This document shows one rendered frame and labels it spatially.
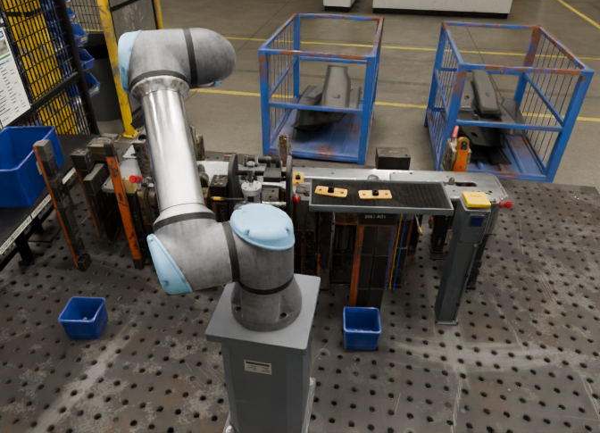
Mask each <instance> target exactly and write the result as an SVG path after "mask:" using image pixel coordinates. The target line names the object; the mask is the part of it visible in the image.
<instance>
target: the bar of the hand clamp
mask: <svg viewBox="0 0 600 433"><path fill-rule="evenodd" d="M132 145H133V147H134V151H135V154H136V157H137V162H138V165H139V168H140V171H141V174H142V177H143V178H147V179H148V177H151V178H152V181H153V184H154V177H153V172H152V166H151V161H150V155H149V150H148V145H147V140H146V135H144V134H141V135H139V137H138V141H137V140H136V139H134V140H133V142H132Z"/></svg>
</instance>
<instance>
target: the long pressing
mask: <svg viewBox="0 0 600 433"><path fill-rule="evenodd" d="M196 164H197V165H198V164H202V165H203V166H204V167H205V173H207V174H208V175H209V179H210V183H211V180H212V178H213V174H222V175H223V174H224V175H228V165H229V162H206V161H196ZM119 166H120V170H121V177H123V176H124V174H129V175H135V176H140V177H142V174H141V171H140V168H139V165H138V159H128V160H124V161H122V162H120V163H119ZM248 168H250V167H248V166H247V167H245V166H244V165H241V164H239V165H238V169H239V170H242V171H247V169H248ZM253 169H254V171H264V170H265V166H258V167H253ZM214 170H216V171H214ZM391 171H401V170H369V169H337V168H305V167H293V173H294V172H303V173H304V179H310V178H322V179H367V178H368V176H369V175H371V174H376V175H378V176H379V179H383V180H389V173H390V172H391ZM405 172H414V174H415V177H416V179H417V181H442V182H445V183H446V186H445V188H446V192H447V193H448V196H449V198H450V201H451V202H458V200H459V197H460V196H462V193H463V192H471V191H472V190H473V189H474V188H491V189H494V191H495V192H496V195H497V197H498V198H499V200H500V201H508V199H509V196H508V194H507V193H506V191H505V190H504V187H503V186H502V184H501V182H500V181H499V179H498V178H497V177H496V176H495V175H493V174H491V173H487V172H464V171H405ZM331 173H334V174H331ZM449 178H454V184H453V185H447V182H448V180H449ZM258 182H260V183H261V185H262V187H269V188H278V189H281V190H282V191H284V192H286V181H281V182H263V176H258ZM455 182H461V183H474V184H475V185H476V187H457V186H456V185H455ZM101 188H102V190H103V191H104V192H106V193H115V192H114V188H113V182H112V179H111V175H110V176H109V177H108V178H107V180H106V181H105V182H104V184H103V185H102V186H101Z"/></svg>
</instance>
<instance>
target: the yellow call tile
mask: <svg viewBox="0 0 600 433"><path fill-rule="evenodd" d="M462 197H463V199H464V201H465V203H466V205H467V207H480V208H490V205H491V203H490V202H489V201H488V198H487V196H486V194H485V193H484V192H462Z"/></svg>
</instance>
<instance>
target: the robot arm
mask: <svg viewBox="0 0 600 433"><path fill-rule="evenodd" d="M118 60H119V68H120V78H121V85H122V88H123V90H124V91H125V92H128V93H130V94H131V97H132V99H133V100H134V101H135V102H136V103H138V104H140V105H141V109H142V114H141V115H140V116H139V115H138V116H137V117H135V118H134V119H133V120H132V122H131V123H130V125H131V126H132V127H133V128H134V129H140V128H141V127H143V126H144V125H145V130H146V140H147V145H148V150H149V155H150V161H151V166H152V172H153V177H154V186H155V192H156V197H157V202H158V207H159V213H160V216H159V217H158V218H157V220H156V221H155V222H154V225H153V226H154V234H151V235H150V236H148V237H147V238H146V240H147V243H148V246H149V250H150V253H151V255H152V259H153V262H154V267H155V269H156V272H157V275H158V278H159V280H160V282H161V285H162V288H163V290H164V291H165V292H166V293H167V294H170V295H176V294H182V293H187V292H189V293H193V291H196V290H200V289H204V288H208V287H216V286H220V285H224V284H229V283H232V282H235V285H234V287H233V290H232V293H231V297H230V304H231V311H232V314H233V316H234V318H235V319H236V320H237V321H238V322H239V323H240V324H241V325H243V326H244V327H246V328H248V329H252V330H256V331H273V330H277V329H282V328H284V327H286V326H287V325H289V324H290V323H292V322H293V321H294V320H295V319H296V318H297V316H298V315H299V313H300V312H301V309H302V293H301V289H300V287H299V286H298V284H297V281H296V278H295V276H294V243H295V236H294V231H293V223H292V220H291V219H290V218H289V217H288V215H287V214H286V213H285V212H283V211H281V210H280V209H279V208H275V207H274V206H271V205H267V204H247V205H243V206H241V207H239V208H238V210H235V211H234V212H233V213H232V215H231V217H230V221H224V222H218V223H217V221H216V217H215V213H214V212H212V211H211V210H209V209H207V208H206V207H205V204H204V196H203V191H202V187H201V182H200V178H199V173H198V168H197V164H196V156H195V151H194V147H193V142H192V137H191V133H190V128H189V124H188V116H187V111H186V106H185V102H184V100H185V99H186V97H187V96H188V94H189V89H197V88H207V87H209V88H212V87H219V86H221V84H222V80H223V79H226V78H227V77H228V76H229V75H230V74H231V73H232V72H233V70H234V69H235V65H236V53H235V50H234V48H233V46H232V45H231V43H230V42H229V41H228V40H227V39H226V38H225V37H223V36H222V35H220V34H218V33H216V32H214V31H211V30H208V29H203V28H186V29H159V30H146V31H143V30H139V31H135V32H128V33H124V34H123V35H122V36H121V37H120V39H119V44H118Z"/></svg>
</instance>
